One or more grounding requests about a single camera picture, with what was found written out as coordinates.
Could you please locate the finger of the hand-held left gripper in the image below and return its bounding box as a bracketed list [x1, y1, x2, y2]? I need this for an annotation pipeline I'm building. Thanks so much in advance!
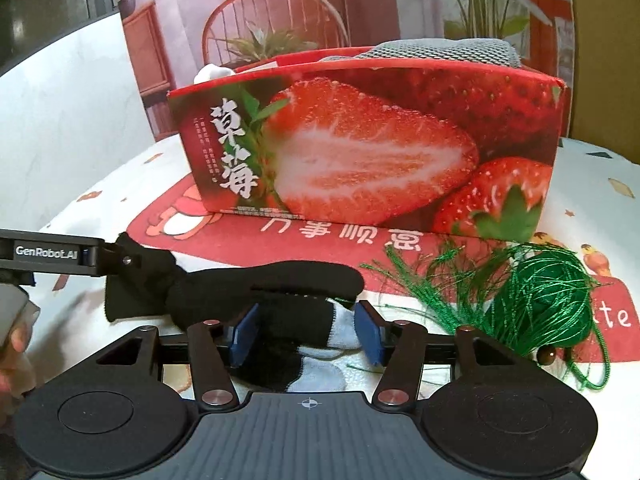
[82, 239, 147, 279]

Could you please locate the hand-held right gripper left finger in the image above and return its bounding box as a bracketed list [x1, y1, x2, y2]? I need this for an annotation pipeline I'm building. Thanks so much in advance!
[95, 302, 262, 410]

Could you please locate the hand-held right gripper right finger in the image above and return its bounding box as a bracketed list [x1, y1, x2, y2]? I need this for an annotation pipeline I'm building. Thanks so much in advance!
[356, 300, 541, 409]

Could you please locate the black blue white sock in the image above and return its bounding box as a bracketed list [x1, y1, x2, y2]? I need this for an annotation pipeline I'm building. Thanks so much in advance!
[102, 232, 367, 394]

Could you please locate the red strawberry print box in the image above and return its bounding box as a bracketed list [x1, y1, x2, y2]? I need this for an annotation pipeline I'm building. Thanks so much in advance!
[167, 45, 567, 241]

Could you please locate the person's left hand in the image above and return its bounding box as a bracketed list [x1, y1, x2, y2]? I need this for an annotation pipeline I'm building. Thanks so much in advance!
[0, 302, 43, 412]

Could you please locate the red printed mat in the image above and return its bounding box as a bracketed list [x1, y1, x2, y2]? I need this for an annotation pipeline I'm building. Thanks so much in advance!
[127, 179, 640, 333]

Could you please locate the green thread ball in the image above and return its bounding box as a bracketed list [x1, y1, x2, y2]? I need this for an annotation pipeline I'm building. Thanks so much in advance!
[359, 237, 615, 394]

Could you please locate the dark window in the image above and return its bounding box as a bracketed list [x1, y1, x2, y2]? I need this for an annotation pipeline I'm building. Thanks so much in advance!
[0, 0, 124, 77]

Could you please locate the printed tablecloth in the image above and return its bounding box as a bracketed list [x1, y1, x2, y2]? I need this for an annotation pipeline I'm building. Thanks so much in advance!
[27, 135, 640, 413]

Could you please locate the grey mesh cloth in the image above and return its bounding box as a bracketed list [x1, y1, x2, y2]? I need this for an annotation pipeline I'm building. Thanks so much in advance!
[319, 36, 522, 69]

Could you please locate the wall poster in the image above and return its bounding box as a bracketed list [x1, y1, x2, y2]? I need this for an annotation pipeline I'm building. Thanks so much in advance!
[119, 0, 572, 144]

